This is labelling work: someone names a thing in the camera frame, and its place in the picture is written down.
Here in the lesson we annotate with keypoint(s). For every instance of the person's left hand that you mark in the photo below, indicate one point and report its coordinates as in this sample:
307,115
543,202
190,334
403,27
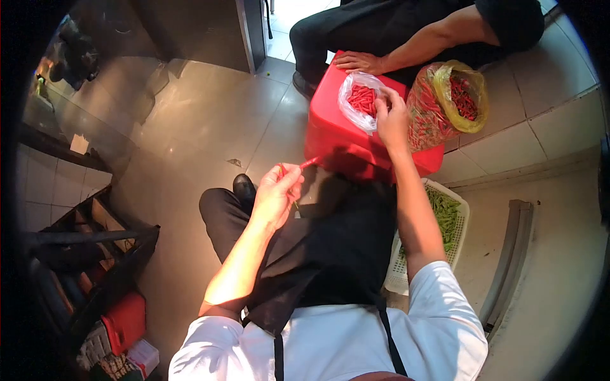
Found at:
276,197

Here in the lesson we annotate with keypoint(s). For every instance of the person's right hand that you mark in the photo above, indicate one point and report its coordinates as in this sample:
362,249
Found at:
394,126

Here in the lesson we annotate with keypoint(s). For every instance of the person's right fingers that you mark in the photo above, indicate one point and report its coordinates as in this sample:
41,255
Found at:
394,97

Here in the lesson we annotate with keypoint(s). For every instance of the person's right thumb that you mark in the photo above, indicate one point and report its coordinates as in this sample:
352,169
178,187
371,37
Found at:
381,110

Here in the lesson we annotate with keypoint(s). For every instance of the person's left fingers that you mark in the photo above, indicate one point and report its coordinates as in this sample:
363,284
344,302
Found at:
290,178

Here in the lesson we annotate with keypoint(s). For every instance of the single red chili pepper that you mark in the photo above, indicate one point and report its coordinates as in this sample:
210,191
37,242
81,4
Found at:
309,162

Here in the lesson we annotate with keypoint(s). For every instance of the pile of red chilies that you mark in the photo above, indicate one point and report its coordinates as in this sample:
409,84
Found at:
362,99

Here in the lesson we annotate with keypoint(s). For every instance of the small clear plastic bag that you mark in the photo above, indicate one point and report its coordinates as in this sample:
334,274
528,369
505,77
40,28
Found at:
355,114

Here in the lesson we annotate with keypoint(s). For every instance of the large clear bag of chilies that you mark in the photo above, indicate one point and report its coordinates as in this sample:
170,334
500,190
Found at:
424,119

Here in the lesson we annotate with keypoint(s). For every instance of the red plastic stool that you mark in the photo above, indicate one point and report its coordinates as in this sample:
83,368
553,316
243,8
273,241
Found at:
343,138

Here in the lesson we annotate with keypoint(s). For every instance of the person's legs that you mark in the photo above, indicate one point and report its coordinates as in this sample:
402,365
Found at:
224,214

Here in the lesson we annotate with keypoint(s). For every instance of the yellow plastic bag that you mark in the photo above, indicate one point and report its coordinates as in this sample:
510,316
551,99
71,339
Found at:
469,121

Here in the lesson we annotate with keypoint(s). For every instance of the pile of green chili stems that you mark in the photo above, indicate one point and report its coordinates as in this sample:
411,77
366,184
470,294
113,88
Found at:
445,216

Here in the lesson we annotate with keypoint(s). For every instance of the white plastic basket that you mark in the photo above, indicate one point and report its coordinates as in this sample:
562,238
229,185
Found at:
398,274

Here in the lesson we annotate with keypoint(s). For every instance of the person's body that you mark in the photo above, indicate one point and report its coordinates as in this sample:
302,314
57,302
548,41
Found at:
333,333

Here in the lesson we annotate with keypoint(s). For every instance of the metal cabinet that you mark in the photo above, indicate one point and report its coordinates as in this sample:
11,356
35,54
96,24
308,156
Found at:
205,28

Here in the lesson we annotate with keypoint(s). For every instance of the small white paper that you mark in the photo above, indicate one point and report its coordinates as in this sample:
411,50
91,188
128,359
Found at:
79,144

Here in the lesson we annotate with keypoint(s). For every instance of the dark full storage shelf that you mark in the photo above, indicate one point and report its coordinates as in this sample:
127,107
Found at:
95,276

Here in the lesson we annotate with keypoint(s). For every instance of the grey curved plastic rail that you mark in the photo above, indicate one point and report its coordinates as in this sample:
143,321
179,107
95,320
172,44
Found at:
507,266

